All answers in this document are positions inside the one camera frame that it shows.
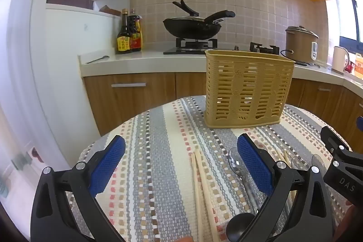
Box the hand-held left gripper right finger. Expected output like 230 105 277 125
237 133 345 242

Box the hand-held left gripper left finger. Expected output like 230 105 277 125
30 135 127 242

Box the black power cord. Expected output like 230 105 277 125
280 49 321 68

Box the orange oil bottle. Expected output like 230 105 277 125
353 53 363 75

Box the clear plastic spoon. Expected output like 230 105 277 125
291 154 325 172
228 147 257 213

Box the striped woven tablecloth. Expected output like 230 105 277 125
66 95 355 242

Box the pan lid with black handle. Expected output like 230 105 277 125
166 0 205 23

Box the yellow plastic utensil basket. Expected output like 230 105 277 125
205 50 295 129

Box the black spoon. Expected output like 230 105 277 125
226 213 256 242

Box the metal spoon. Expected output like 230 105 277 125
86 56 110 64

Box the wooden base cabinet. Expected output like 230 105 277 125
82 72 363 146

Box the brown box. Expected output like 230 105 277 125
99 5 120 16

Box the dark bottle with red label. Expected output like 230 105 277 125
129 8 142 52

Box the black wok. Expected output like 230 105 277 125
163 10 236 41

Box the dark bottle with yellow label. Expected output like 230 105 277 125
116 9 132 54

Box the white kitchen counter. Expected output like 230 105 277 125
78 48 363 95

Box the dark framed window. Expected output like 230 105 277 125
326 0 363 50

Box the black gas stove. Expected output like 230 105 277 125
164 38 280 55

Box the brown rice cooker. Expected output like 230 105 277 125
285 26 319 63

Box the beige electric kettle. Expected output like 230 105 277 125
332 46 350 74

